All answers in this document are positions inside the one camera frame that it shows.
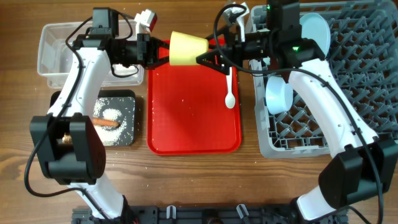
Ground light blue plate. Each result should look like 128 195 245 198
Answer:
299 12 331 56

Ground white plastic spoon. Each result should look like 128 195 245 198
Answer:
224 67 236 109

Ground brown food lump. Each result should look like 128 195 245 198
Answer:
62 133 72 144

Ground grey dishwasher rack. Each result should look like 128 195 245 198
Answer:
253 1 397 158

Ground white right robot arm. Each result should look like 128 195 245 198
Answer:
197 1 397 223

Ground red plastic tray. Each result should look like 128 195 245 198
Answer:
146 39 242 156

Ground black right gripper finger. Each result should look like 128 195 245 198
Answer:
196 49 231 75
205 25 232 49

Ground orange carrot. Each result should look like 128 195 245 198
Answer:
92 118 120 128

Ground yellow plastic cup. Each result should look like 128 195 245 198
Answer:
169 31 209 66

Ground light blue rice bowl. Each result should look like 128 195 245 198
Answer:
265 76 294 115

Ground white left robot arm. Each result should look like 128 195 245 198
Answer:
30 7 211 223

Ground black tray bin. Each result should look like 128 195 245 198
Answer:
48 90 136 149

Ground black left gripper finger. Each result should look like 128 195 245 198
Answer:
150 37 170 49
149 57 169 68

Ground white rice pile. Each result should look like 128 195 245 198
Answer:
93 96 136 146

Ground clear plastic bin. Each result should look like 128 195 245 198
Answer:
37 22 145 89

